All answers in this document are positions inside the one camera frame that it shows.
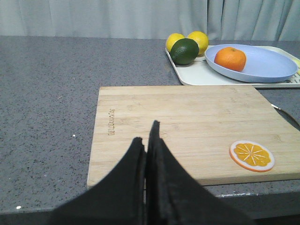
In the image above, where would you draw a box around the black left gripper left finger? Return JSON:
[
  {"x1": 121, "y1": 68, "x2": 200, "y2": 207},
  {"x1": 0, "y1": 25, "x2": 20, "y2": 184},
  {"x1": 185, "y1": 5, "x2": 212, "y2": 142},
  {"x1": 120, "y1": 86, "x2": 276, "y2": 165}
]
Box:
[{"x1": 48, "y1": 137, "x2": 146, "y2": 225}]

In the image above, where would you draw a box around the wooden cutting board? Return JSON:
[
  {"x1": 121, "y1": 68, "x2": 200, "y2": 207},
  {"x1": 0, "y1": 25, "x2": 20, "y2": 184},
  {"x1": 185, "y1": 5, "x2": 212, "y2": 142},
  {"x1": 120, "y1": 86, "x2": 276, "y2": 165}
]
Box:
[{"x1": 87, "y1": 85, "x2": 300, "y2": 187}]

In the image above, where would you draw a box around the metal cutting board handle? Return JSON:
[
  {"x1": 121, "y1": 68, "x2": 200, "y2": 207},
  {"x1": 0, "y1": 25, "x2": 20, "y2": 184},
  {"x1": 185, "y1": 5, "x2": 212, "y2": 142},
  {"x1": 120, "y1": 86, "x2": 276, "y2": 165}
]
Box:
[{"x1": 271, "y1": 104, "x2": 300, "y2": 131}]

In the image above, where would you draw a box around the orange slice coaster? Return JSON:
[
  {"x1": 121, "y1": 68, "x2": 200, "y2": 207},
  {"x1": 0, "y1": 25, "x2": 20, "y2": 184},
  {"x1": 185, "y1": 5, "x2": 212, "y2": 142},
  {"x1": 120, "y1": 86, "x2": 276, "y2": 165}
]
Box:
[{"x1": 229, "y1": 140, "x2": 275, "y2": 173}]

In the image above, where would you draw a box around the light blue plate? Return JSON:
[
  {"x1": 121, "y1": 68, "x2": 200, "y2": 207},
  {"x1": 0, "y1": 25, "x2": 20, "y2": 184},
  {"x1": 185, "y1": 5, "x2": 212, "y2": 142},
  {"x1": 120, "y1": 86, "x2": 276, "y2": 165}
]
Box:
[{"x1": 204, "y1": 44, "x2": 298, "y2": 83}]

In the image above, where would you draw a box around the orange fruit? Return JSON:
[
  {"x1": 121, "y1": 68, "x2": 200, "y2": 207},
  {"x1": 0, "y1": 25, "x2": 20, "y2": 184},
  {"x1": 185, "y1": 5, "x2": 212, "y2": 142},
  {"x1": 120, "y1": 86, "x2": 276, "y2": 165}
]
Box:
[{"x1": 214, "y1": 47, "x2": 247, "y2": 72}]

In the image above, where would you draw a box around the yellow lemon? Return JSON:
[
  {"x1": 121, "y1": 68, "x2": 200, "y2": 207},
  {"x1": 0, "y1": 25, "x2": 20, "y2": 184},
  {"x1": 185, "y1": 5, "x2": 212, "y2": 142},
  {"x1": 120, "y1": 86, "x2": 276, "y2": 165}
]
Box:
[
  {"x1": 187, "y1": 31, "x2": 209, "y2": 56},
  {"x1": 165, "y1": 33, "x2": 185, "y2": 52}
]

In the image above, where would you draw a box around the grey white curtain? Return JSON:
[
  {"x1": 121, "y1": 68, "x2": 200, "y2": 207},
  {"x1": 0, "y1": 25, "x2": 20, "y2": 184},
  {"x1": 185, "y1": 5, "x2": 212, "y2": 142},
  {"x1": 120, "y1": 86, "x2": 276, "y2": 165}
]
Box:
[{"x1": 0, "y1": 0, "x2": 300, "y2": 41}]

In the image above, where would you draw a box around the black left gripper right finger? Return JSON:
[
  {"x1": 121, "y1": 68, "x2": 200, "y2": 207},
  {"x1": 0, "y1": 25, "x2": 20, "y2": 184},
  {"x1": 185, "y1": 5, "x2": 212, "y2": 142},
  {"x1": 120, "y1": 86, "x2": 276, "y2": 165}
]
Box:
[{"x1": 146, "y1": 121, "x2": 255, "y2": 225}]

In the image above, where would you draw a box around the green lime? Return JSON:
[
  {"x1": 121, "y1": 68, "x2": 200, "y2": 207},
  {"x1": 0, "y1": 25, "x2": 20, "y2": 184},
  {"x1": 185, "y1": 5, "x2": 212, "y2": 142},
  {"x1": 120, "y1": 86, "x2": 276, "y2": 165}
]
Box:
[{"x1": 170, "y1": 38, "x2": 199, "y2": 66}]

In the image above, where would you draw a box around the cream white tray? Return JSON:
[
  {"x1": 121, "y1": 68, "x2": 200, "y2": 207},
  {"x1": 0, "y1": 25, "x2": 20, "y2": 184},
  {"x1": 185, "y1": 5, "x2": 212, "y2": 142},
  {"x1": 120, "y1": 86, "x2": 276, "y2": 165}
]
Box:
[{"x1": 172, "y1": 46, "x2": 300, "y2": 88}]

